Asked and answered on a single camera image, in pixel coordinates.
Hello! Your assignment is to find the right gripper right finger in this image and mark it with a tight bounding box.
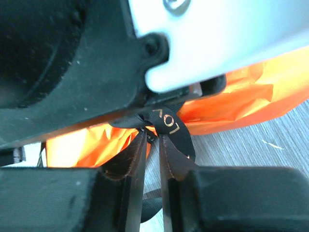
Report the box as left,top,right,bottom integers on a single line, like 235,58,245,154
159,136,309,232

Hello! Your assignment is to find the orange flower bouquet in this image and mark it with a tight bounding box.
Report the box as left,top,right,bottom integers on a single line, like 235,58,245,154
46,47,309,168

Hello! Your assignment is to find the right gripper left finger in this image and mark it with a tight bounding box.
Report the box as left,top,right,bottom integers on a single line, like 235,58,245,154
0,133,147,232

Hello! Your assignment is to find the black ribbon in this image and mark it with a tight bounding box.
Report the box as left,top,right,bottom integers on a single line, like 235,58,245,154
102,104,200,231

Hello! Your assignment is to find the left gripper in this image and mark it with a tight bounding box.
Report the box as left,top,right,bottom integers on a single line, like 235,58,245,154
0,0,227,167

